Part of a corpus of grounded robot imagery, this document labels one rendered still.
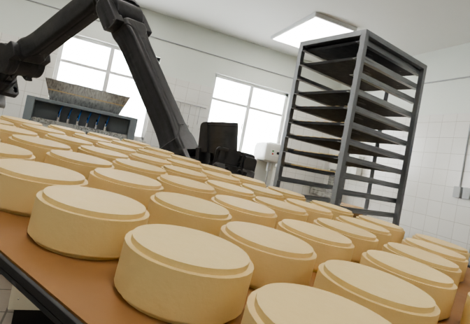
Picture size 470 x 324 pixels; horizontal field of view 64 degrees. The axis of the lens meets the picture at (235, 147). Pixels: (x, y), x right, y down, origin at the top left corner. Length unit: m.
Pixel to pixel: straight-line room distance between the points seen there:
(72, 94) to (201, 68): 3.59
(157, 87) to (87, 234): 0.63
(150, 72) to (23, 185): 0.61
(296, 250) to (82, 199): 0.10
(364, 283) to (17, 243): 0.14
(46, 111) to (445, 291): 2.78
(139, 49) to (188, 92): 5.27
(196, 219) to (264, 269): 0.05
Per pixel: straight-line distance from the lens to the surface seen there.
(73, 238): 0.17
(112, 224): 0.17
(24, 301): 2.29
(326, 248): 0.23
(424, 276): 0.23
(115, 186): 0.25
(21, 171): 0.22
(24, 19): 6.12
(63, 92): 2.86
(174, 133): 0.74
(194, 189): 0.29
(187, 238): 0.16
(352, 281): 0.17
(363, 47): 2.14
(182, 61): 6.13
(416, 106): 2.59
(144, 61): 0.81
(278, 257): 0.18
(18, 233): 0.19
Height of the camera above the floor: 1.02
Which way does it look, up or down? 2 degrees up
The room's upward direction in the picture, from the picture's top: 11 degrees clockwise
